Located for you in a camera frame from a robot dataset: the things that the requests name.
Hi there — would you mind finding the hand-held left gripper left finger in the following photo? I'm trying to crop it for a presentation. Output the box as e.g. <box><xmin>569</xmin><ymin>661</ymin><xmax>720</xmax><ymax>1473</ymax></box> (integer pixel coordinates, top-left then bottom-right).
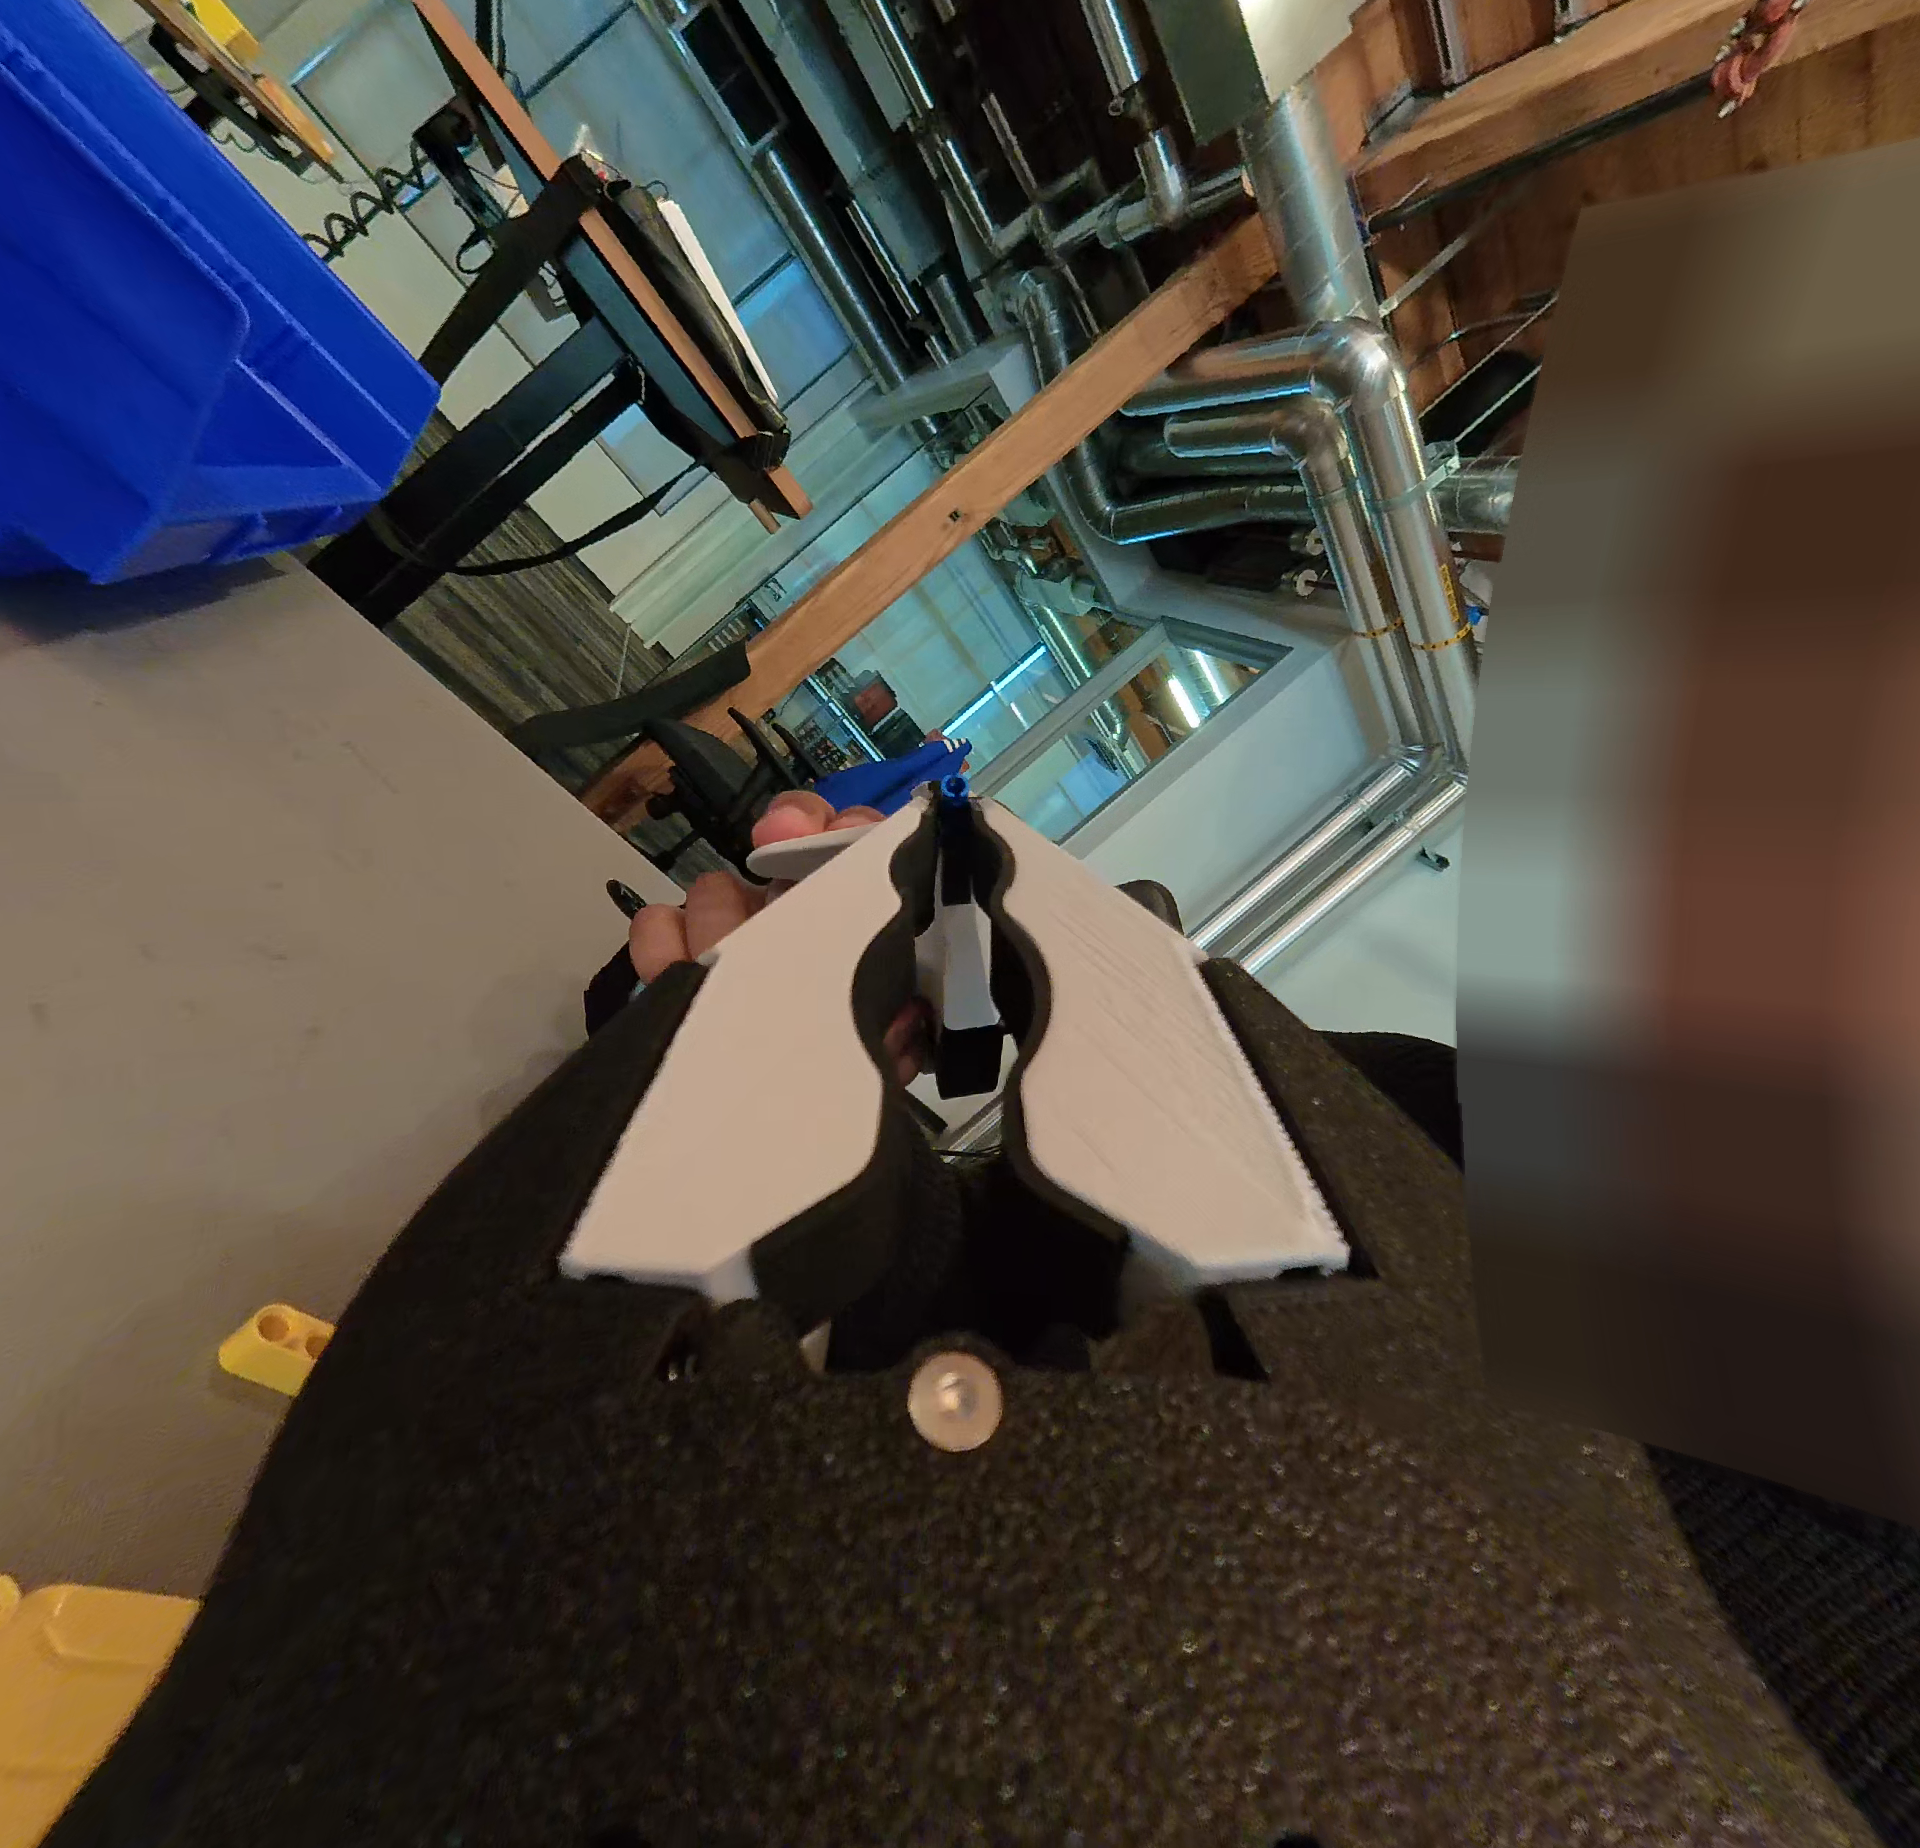
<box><xmin>560</xmin><ymin>803</ymin><xmax>943</xmax><ymax>1307</ymax></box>

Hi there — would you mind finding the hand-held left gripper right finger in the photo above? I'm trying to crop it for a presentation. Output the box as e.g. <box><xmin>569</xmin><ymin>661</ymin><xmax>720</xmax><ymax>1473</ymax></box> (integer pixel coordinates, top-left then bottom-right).
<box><xmin>959</xmin><ymin>808</ymin><xmax>1355</xmax><ymax>1289</ymax></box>

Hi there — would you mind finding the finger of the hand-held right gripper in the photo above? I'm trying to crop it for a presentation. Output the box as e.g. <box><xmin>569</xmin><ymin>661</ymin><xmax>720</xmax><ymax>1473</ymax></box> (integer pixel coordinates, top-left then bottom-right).
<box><xmin>929</xmin><ymin>887</ymin><xmax>1008</xmax><ymax>1105</ymax></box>
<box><xmin>743</xmin><ymin>820</ymin><xmax>906</xmax><ymax>895</ymax></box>

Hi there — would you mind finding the person's right hand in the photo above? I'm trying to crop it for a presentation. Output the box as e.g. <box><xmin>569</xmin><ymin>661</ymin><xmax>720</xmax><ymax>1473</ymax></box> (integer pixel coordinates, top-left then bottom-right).
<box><xmin>627</xmin><ymin>790</ymin><xmax>894</xmax><ymax>986</ymax></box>

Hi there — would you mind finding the blue plastic container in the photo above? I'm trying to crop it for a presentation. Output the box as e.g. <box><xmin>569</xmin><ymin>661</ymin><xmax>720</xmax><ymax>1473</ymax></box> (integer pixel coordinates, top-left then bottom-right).
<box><xmin>815</xmin><ymin>736</ymin><xmax>979</xmax><ymax>820</ymax></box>

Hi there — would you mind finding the black office chair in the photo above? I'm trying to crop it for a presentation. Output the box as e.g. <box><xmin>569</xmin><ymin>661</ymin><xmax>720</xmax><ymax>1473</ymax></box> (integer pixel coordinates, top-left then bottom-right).
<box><xmin>635</xmin><ymin>647</ymin><xmax>844</xmax><ymax>872</ymax></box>

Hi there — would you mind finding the wooden ceiling beam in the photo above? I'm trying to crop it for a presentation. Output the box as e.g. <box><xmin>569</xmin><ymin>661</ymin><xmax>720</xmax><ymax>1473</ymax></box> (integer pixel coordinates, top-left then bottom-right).
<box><xmin>580</xmin><ymin>212</ymin><xmax>1280</xmax><ymax>831</ymax></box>

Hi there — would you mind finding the small yellow brick beam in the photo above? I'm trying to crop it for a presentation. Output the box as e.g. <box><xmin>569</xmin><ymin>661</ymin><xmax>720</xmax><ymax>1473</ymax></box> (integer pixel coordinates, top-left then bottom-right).
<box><xmin>215</xmin><ymin>1300</ymin><xmax>336</xmax><ymax>1386</ymax></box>

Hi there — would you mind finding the black bag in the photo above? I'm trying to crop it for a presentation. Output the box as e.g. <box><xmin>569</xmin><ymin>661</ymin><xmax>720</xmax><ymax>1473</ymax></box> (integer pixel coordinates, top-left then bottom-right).
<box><xmin>597</xmin><ymin>172</ymin><xmax>791</xmax><ymax>478</ymax></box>

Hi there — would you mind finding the wooden top desk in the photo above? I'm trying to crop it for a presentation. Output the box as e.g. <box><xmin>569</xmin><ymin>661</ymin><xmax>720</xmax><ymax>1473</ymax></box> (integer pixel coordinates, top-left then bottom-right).
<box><xmin>305</xmin><ymin>0</ymin><xmax>815</xmax><ymax>631</ymax></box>

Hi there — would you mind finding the large blue storage bin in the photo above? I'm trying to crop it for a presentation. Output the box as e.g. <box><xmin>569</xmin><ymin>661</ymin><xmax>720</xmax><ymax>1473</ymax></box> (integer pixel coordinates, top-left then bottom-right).
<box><xmin>0</xmin><ymin>0</ymin><xmax>445</xmax><ymax>589</ymax></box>

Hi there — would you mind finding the large yellow plastic piece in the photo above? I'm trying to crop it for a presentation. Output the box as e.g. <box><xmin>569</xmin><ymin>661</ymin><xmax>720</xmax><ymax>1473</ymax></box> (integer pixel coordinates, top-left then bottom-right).
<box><xmin>0</xmin><ymin>1577</ymin><xmax>209</xmax><ymax>1848</ymax></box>

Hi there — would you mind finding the red pipe clamp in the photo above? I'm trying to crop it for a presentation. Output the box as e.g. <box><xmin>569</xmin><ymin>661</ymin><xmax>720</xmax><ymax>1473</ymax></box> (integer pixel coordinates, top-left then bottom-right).
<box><xmin>1716</xmin><ymin>0</ymin><xmax>1829</xmax><ymax>103</ymax></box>

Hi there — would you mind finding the silver ventilation duct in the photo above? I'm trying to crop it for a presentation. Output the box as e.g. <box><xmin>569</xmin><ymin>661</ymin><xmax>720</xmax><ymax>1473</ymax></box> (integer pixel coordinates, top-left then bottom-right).
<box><xmin>1106</xmin><ymin>85</ymin><xmax>1490</xmax><ymax>967</ymax></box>

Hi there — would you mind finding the black coiled cable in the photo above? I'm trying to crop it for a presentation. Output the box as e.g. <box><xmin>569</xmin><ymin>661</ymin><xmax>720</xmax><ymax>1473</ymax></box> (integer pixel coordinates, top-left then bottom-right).
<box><xmin>305</xmin><ymin>149</ymin><xmax>438</xmax><ymax>257</ymax></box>

